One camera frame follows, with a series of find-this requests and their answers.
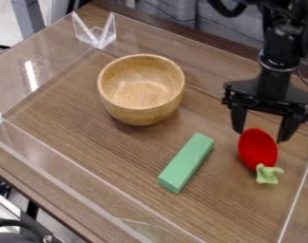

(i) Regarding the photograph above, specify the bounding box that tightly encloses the red plush strawberry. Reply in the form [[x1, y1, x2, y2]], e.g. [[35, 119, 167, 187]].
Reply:
[[238, 128, 283, 185]]

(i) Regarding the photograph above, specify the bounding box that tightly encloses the wooden bowl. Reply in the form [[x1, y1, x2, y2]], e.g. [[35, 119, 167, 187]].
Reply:
[[96, 54, 186, 126]]

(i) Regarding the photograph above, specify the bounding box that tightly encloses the black table leg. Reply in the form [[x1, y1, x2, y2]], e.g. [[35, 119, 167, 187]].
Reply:
[[25, 201, 39, 219]]

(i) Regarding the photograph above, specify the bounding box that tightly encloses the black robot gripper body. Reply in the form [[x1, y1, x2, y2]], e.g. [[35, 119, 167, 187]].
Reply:
[[222, 68, 308, 122]]

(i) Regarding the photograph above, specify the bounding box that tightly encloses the green rectangular block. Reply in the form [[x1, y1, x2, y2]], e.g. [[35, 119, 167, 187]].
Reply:
[[158, 133, 215, 195]]

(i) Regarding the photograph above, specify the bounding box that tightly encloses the grey metal post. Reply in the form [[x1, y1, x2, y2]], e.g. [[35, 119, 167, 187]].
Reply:
[[11, 0, 45, 39]]

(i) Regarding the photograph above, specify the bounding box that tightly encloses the clear acrylic tray enclosure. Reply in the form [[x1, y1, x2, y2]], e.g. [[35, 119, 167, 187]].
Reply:
[[0, 9, 308, 243]]

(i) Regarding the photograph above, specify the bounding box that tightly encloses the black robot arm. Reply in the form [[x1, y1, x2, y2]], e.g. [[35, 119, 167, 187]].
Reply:
[[207, 0, 308, 142]]

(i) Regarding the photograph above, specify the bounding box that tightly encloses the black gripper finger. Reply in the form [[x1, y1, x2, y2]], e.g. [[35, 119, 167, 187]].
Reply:
[[276, 116, 301, 142], [230, 103, 246, 134]]

